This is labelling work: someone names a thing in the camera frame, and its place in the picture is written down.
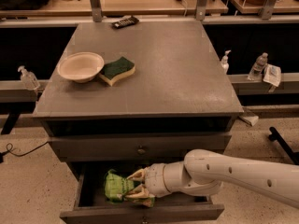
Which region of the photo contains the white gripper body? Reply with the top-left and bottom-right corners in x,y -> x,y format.
144,163 -> 171,198

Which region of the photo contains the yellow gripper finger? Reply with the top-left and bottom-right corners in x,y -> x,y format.
125,184 -> 150,199
127,169 -> 147,182

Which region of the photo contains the green rice chip bag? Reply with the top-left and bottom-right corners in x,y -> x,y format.
104,169 -> 155,207

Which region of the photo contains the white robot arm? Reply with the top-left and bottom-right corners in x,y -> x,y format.
128,149 -> 299,208

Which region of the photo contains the closed top drawer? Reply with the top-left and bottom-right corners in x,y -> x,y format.
50,133 -> 232,162

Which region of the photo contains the open middle drawer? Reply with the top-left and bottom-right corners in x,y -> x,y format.
60,161 -> 224,224

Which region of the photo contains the green yellow sponge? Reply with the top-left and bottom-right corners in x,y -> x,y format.
99,57 -> 135,86

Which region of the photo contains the white paper bowl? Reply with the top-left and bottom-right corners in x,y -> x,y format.
57,52 -> 104,83

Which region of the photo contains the black stand leg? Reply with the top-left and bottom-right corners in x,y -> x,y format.
268,127 -> 299,165

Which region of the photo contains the white pump bottle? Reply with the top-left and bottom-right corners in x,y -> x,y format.
221,50 -> 230,73

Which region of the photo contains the clear sanitizer pump bottle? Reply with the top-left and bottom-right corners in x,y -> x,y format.
18,65 -> 40,91

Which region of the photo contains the clear plastic water bottle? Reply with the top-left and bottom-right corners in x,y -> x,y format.
248,52 -> 268,80

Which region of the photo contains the black remote control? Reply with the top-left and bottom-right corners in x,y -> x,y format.
111,16 -> 139,29

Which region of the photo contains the white paper packet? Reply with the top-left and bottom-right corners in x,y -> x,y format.
263,64 -> 281,87

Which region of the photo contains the black floor cable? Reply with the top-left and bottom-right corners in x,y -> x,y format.
0,140 -> 50,164

